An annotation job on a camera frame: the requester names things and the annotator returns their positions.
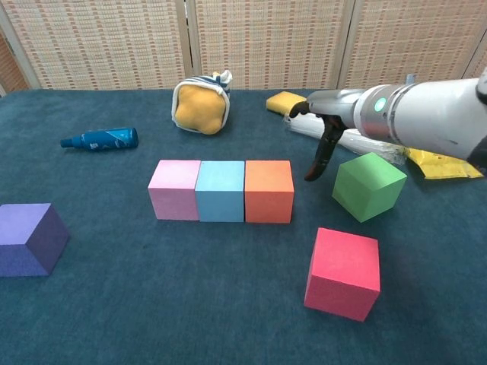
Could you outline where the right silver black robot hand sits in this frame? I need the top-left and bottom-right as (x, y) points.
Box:
(288, 88), (366, 183)

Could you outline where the green foam cube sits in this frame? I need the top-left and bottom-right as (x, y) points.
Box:
(331, 151), (408, 224)

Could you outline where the orange foam cube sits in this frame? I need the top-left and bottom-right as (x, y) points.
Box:
(244, 159), (295, 224)

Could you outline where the light blue foam cube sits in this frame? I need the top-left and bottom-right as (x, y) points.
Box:
(195, 160), (246, 224)

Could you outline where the red foam cube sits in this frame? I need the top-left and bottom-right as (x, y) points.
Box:
(304, 227), (381, 323)

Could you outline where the pink foam cube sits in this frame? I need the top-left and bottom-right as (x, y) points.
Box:
(147, 159), (202, 221)

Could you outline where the purple foam cube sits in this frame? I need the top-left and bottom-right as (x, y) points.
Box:
(0, 202), (71, 278)

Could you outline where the bundle of clear straws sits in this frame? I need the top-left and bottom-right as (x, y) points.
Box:
(282, 113), (406, 167)

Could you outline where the yellow sponge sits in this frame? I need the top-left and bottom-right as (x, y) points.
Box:
(266, 91), (308, 116)

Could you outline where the woven bamboo folding screen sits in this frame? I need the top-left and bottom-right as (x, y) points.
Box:
(0, 0), (487, 92)

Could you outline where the yellow snack bag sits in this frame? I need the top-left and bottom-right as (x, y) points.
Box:
(405, 146), (485, 180)

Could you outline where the yellow plush toy striped shirt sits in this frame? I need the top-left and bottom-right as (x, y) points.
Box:
(172, 70), (234, 136)

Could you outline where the blue spray bottle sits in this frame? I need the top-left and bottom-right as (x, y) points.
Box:
(59, 127), (139, 153)

